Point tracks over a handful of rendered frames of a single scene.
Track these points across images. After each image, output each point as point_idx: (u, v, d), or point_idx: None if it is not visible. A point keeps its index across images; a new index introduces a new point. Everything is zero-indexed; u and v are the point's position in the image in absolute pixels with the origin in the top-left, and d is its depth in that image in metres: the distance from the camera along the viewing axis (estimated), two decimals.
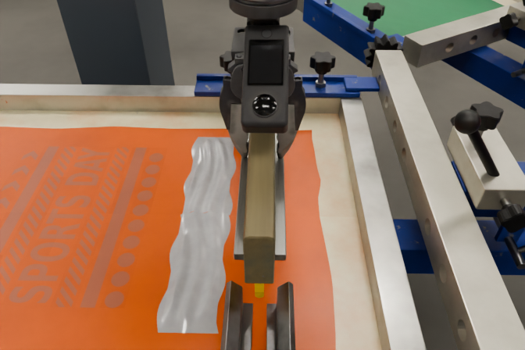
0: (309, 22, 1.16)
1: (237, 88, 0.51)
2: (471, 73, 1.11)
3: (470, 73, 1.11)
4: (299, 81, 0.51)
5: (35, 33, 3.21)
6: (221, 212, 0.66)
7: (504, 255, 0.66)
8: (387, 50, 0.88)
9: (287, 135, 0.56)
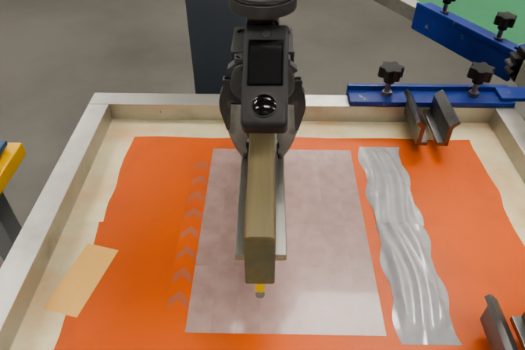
0: (420, 30, 1.17)
1: (237, 88, 0.51)
2: None
3: None
4: (299, 81, 0.51)
5: (76, 35, 3.22)
6: (416, 223, 0.67)
7: None
8: None
9: (287, 135, 0.56)
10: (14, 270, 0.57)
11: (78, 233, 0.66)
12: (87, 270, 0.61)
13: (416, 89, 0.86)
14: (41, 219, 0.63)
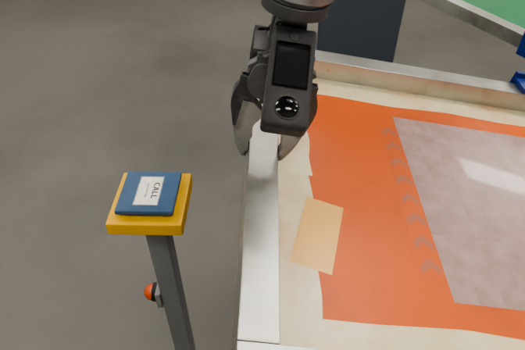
0: None
1: (254, 86, 0.51)
2: None
3: None
4: (316, 87, 0.51)
5: (120, 45, 3.26)
6: None
7: None
8: None
9: (291, 139, 0.56)
10: (262, 214, 0.50)
11: (291, 184, 0.59)
12: (319, 225, 0.55)
13: None
14: (265, 163, 0.56)
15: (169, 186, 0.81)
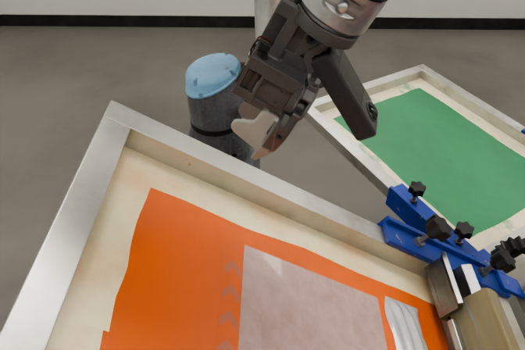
0: (393, 208, 1.29)
1: (304, 113, 0.50)
2: None
3: None
4: None
5: (78, 105, 3.34)
6: None
7: None
8: None
9: None
10: None
11: (71, 345, 0.43)
12: None
13: (440, 247, 0.82)
14: (33, 323, 0.39)
15: None
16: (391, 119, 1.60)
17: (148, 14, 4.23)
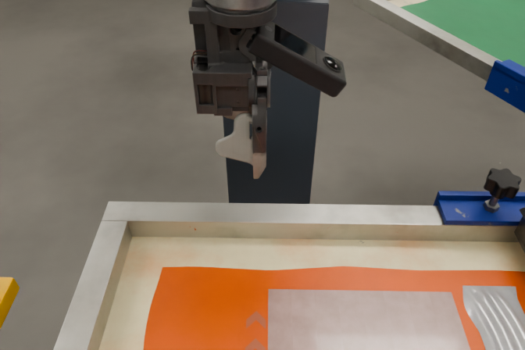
0: (498, 92, 0.97)
1: (269, 98, 0.50)
2: None
3: None
4: None
5: (78, 56, 3.02)
6: None
7: None
8: None
9: (266, 114, 0.59)
10: None
11: None
12: None
13: None
14: None
15: None
16: (470, 8, 1.28)
17: None
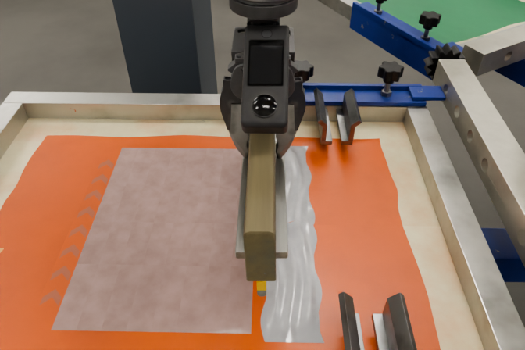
0: (357, 29, 1.17)
1: (237, 88, 0.51)
2: (519, 80, 1.12)
3: (519, 80, 1.12)
4: (299, 82, 0.51)
5: (53, 35, 3.22)
6: (305, 222, 0.67)
7: None
8: (450, 58, 0.89)
9: (286, 135, 0.56)
10: None
11: None
12: None
13: (330, 88, 0.86)
14: None
15: None
16: None
17: None
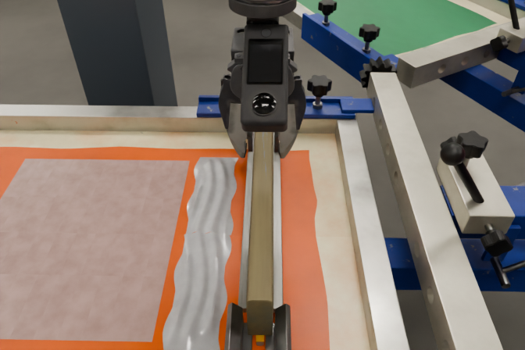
0: (308, 40, 1.20)
1: (237, 87, 0.51)
2: (464, 91, 1.14)
3: (463, 90, 1.14)
4: (298, 80, 0.51)
5: (37, 39, 3.24)
6: (223, 233, 0.70)
7: (491, 273, 0.70)
8: (382, 72, 0.91)
9: (288, 134, 0.56)
10: None
11: None
12: None
13: None
14: None
15: None
16: None
17: None
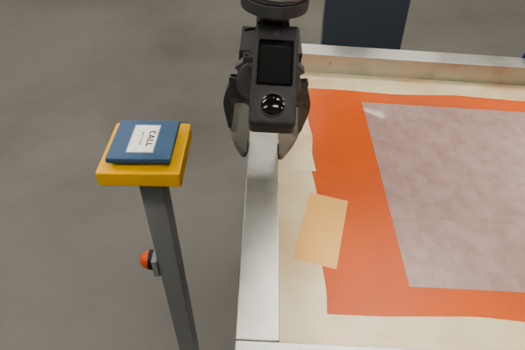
0: None
1: (243, 87, 0.51)
2: None
3: None
4: (305, 83, 0.51)
5: (118, 30, 3.18)
6: None
7: None
8: None
9: (289, 136, 0.56)
10: (262, 213, 0.50)
11: (294, 181, 0.59)
12: (323, 219, 0.54)
13: None
14: (264, 162, 0.56)
15: (166, 134, 0.74)
16: None
17: None
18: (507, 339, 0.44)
